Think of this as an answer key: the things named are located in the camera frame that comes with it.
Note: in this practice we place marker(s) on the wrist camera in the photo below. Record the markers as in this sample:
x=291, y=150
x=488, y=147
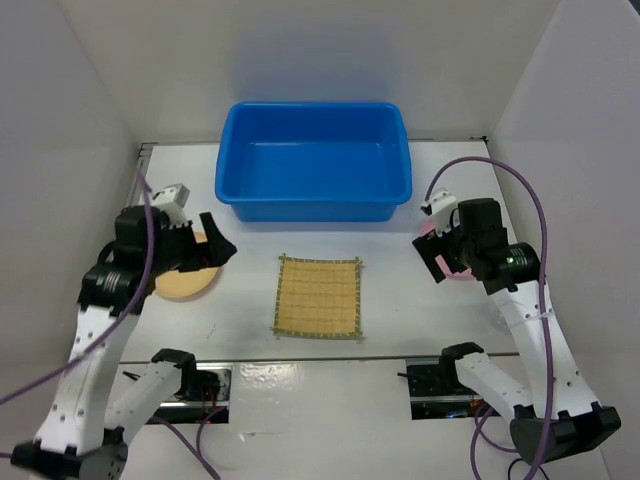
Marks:
x=439, y=210
x=172, y=200

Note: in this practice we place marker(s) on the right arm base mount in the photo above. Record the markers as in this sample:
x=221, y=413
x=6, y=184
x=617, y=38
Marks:
x=431, y=397

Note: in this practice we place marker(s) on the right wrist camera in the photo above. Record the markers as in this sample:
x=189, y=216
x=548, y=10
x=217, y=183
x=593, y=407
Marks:
x=439, y=210

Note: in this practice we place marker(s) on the pink plastic plate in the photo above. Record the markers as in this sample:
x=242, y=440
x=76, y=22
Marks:
x=427, y=227

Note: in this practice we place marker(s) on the blue plastic bin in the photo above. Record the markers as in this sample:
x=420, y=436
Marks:
x=314, y=162

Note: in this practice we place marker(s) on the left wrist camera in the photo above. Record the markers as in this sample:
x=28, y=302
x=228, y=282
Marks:
x=172, y=200

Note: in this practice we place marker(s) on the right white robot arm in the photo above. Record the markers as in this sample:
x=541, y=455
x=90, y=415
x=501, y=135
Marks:
x=557, y=408

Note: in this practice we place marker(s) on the orange plastic plate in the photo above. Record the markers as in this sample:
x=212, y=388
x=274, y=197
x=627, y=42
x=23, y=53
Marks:
x=175, y=285

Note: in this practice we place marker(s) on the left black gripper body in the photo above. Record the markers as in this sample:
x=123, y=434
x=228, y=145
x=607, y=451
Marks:
x=179, y=247

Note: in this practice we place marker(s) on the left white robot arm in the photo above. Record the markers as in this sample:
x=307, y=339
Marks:
x=85, y=436

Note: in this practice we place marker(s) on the clear plastic cup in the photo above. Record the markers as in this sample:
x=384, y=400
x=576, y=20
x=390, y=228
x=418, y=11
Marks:
x=494, y=317

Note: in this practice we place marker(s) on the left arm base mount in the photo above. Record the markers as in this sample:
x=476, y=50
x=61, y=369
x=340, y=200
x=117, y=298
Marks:
x=200, y=395

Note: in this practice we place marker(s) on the woven bamboo mat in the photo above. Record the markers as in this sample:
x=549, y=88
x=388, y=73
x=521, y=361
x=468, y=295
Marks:
x=318, y=299

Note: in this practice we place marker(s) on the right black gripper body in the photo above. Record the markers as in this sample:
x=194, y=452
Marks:
x=451, y=246

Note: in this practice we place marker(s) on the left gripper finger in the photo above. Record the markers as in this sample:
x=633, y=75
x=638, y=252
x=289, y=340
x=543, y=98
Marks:
x=215, y=249
x=193, y=265

